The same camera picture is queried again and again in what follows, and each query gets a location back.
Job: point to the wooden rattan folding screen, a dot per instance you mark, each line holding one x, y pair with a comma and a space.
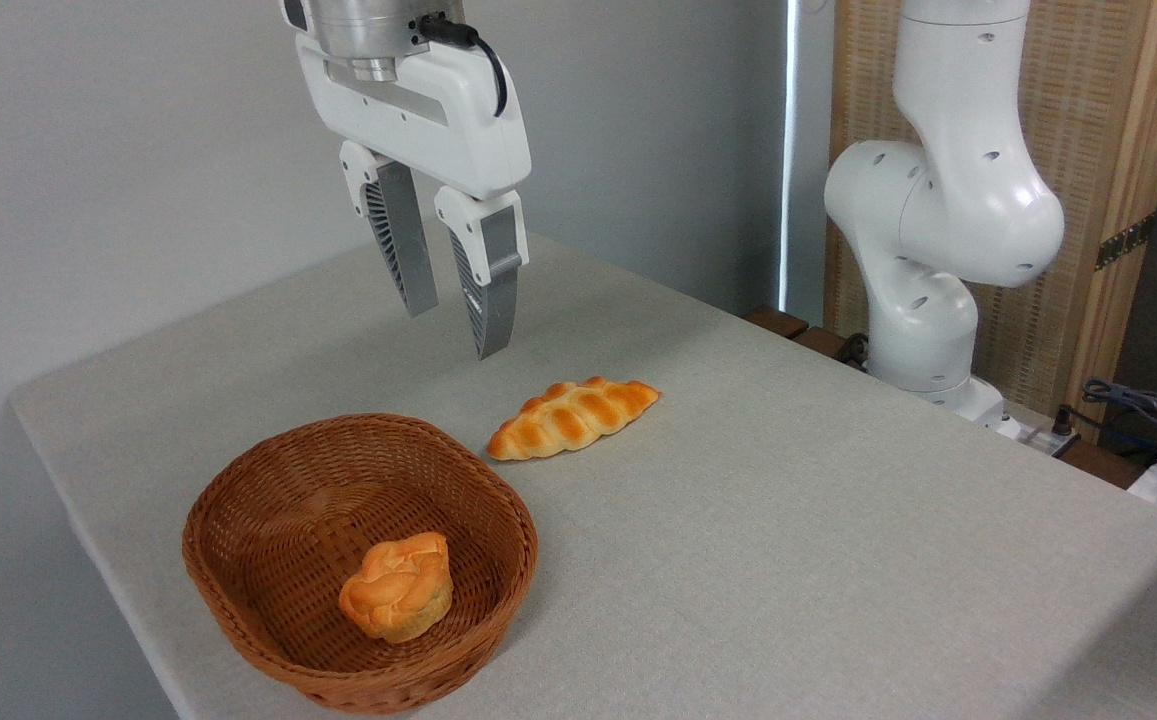
1098, 120

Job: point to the long braided bread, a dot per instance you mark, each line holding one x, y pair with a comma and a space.
573, 418

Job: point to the round muffin-shaped bread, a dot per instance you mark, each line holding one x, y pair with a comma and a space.
398, 590

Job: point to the metal screen hinge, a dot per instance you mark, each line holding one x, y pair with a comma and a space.
1125, 241

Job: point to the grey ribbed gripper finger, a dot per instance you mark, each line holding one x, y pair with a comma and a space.
486, 290
406, 250

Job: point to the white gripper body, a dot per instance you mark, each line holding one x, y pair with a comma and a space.
438, 120

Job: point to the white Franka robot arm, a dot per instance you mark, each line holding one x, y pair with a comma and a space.
948, 200

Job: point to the brown wicker basket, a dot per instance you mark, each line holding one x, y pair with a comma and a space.
288, 520

